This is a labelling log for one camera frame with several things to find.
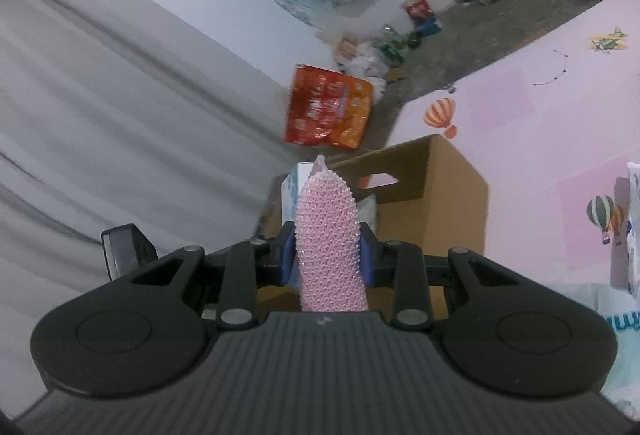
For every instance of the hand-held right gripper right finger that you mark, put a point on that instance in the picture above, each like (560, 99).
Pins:
(369, 255)

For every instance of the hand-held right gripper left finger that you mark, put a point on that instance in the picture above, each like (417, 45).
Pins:
(286, 252)

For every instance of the pink knobby cloth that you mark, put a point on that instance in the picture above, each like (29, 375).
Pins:
(327, 240)

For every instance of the brown cardboard box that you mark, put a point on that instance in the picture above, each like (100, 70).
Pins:
(450, 195)

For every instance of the white blue tissue pack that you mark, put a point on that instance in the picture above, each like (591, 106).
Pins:
(292, 195)

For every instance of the orange snack bag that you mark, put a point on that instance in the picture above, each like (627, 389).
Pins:
(325, 107)

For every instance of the small black box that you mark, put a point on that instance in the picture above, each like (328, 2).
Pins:
(125, 250)

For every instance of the pile of wrappers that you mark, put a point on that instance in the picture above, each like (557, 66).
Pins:
(360, 57)

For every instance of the green bottles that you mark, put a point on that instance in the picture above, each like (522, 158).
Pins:
(397, 47)

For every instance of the grey sheet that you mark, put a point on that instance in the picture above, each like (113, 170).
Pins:
(100, 115)

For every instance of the red packet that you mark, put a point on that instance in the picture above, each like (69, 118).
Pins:
(417, 8)

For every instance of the large white plastic bag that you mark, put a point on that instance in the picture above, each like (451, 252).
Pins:
(631, 235)

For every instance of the light blue packet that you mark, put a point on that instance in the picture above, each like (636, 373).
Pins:
(622, 345)

